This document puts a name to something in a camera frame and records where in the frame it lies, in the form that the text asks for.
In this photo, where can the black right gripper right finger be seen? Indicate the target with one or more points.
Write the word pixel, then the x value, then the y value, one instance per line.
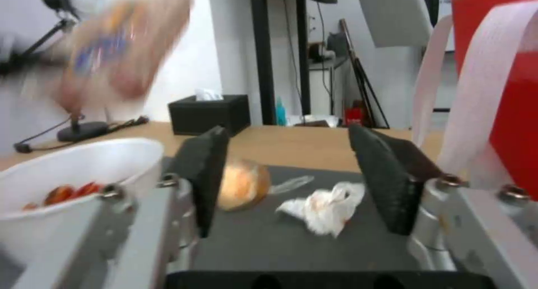
pixel 391 182

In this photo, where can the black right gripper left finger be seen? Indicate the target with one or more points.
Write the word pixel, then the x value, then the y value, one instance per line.
pixel 197 175

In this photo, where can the red takeout bag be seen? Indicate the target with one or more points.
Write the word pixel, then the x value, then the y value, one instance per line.
pixel 491 81

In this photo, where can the bread bun in plastic wrap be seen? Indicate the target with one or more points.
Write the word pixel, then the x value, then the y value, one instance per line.
pixel 246 185

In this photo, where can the black tissue box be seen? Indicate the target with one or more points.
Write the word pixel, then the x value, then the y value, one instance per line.
pixel 208 114

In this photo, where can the crumpled white tissue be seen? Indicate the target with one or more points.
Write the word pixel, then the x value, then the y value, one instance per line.
pixel 325 205

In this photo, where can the small red box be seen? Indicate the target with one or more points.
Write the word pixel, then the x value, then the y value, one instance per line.
pixel 355 114

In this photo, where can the black table mat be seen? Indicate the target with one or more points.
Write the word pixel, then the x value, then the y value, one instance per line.
pixel 302 223

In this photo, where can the teal bottle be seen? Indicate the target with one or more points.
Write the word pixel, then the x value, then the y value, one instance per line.
pixel 280 112

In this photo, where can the white plastic bowl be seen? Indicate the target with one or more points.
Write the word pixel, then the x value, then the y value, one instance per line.
pixel 63 188

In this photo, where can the red food pieces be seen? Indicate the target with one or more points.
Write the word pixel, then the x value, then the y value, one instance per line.
pixel 63 194

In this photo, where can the black monitor stand pole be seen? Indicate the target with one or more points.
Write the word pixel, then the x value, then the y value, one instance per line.
pixel 279 56

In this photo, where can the brown printed snack packet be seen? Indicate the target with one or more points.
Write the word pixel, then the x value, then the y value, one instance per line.
pixel 122 46

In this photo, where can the black desk lamp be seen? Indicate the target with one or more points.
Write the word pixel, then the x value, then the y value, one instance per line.
pixel 63 49

